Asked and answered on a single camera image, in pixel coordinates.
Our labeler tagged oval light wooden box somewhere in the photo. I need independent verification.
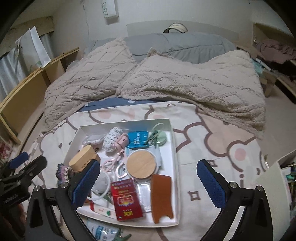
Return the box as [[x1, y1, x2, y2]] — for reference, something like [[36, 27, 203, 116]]
[[69, 145, 100, 173]]

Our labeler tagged purple crocheted butterfly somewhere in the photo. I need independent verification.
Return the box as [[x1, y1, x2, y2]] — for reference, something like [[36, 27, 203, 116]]
[[56, 163, 75, 185]]

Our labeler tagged wooden side shelf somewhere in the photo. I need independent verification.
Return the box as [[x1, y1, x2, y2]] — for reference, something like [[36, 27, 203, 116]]
[[1, 48, 79, 146]]

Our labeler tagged blue white medicine packet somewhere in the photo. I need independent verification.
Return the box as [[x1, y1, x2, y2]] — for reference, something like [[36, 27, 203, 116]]
[[85, 218, 121, 240]]

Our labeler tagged white red ointment tube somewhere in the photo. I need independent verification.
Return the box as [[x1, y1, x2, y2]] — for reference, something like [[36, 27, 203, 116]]
[[90, 202, 116, 219]]

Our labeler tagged red cigarette box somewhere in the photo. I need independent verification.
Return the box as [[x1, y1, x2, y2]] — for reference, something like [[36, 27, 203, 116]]
[[110, 178, 144, 221]]

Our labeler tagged white grey yarn ball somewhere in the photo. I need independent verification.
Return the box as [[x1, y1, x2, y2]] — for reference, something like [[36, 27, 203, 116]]
[[102, 127, 123, 153]]

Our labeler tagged white shallow tray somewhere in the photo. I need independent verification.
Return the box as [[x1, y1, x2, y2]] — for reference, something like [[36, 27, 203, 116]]
[[64, 118, 181, 228]]

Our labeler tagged clear plastic case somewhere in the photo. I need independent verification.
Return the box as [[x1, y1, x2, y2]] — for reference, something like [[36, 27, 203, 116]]
[[137, 182, 152, 212]]

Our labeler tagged pink eyelash curler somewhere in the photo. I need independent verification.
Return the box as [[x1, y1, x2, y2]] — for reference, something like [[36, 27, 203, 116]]
[[102, 133, 129, 172]]

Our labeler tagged round wooden lid jar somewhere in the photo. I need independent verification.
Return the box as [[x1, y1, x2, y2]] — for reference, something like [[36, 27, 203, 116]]
[[125, 149, 159, 180]]

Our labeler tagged white paper bag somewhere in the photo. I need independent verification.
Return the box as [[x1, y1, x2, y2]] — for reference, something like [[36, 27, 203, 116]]
[[16, 26, 51, 73]]

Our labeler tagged cartoon print bed sheet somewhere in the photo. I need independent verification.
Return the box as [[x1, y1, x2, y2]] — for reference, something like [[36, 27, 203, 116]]
[[32, 101, 266, 240]]

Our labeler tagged blue sachet packet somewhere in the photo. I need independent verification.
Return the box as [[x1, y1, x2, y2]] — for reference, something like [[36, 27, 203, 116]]
[[127, 131, 149, 149]]

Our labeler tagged green binder clip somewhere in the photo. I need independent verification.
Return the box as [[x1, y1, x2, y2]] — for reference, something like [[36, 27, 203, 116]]
[[145, 123, 167, 147]]

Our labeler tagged green round compact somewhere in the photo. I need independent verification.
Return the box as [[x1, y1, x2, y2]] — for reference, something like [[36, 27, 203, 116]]
[[147, 130, 167, 147]]

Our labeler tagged beige textured blanket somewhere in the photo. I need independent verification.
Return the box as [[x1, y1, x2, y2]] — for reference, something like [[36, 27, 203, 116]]
[[43, 38, 266, 138]]

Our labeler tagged open wardrobe with clothes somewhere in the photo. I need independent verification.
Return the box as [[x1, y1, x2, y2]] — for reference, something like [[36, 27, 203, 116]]
[[253, 23, 295, 103]]

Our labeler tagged grey pillow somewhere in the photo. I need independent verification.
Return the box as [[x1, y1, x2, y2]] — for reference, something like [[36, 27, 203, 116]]
[[84, 31, 236, 64]]

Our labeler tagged cap on headboard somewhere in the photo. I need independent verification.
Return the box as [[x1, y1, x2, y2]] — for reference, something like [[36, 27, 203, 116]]
[[163, 23, 188, 34]]

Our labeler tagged white coiled cable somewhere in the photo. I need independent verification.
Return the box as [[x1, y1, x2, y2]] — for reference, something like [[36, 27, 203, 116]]
[[89, 172, 117, 202]]

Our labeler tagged brown leather strap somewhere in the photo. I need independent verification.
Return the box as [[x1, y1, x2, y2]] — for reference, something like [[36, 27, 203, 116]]
[[150, 173, 175, 225]]

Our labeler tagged white wall tissue box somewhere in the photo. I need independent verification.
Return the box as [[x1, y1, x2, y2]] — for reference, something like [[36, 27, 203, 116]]
[[101, 0, 119, 25]]

